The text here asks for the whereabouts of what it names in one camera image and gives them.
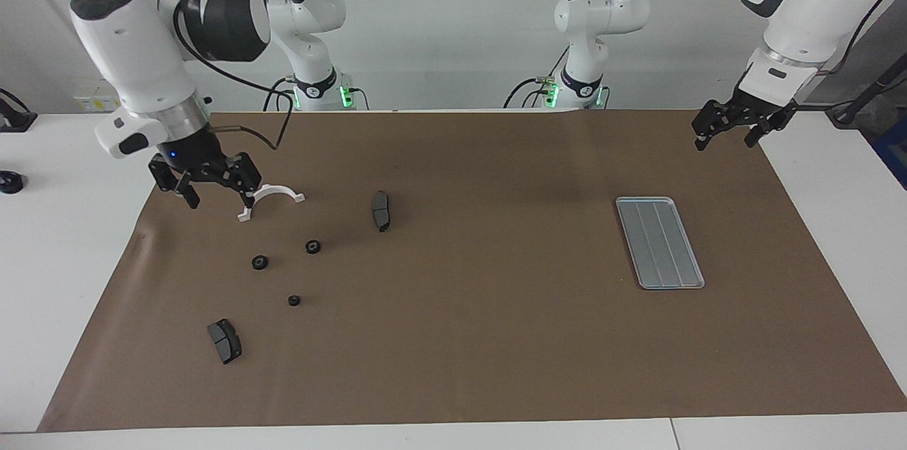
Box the blue box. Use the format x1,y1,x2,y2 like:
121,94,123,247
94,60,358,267
873,117,907,190

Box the long dark brake pad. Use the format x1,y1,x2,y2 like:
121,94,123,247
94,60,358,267
372,190,392,232

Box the short dark brake pad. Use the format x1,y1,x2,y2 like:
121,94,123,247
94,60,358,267
207,318,243,365

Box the black base cable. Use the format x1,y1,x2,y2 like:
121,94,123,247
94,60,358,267
505,46,568,109
264,78,295,112

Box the black table clamp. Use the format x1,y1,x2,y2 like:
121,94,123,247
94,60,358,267
0,89,38,133

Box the brown paper table mat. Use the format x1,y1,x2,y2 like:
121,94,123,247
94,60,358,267
37,108,907,433

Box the white wall socket box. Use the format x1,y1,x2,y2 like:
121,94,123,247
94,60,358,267
74,80,123,113

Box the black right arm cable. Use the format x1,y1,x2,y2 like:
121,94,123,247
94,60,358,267
174,0,295,152

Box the white half-ring bracket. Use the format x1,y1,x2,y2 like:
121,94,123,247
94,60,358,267
237,183,306,223

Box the silver metal tray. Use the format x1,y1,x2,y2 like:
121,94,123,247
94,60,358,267
615,196,706,291

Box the black stand pole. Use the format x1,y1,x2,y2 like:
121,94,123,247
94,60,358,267
826,53,907,126

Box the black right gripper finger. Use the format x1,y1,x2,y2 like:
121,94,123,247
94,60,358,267
225,151,261,208
149,163,201,210

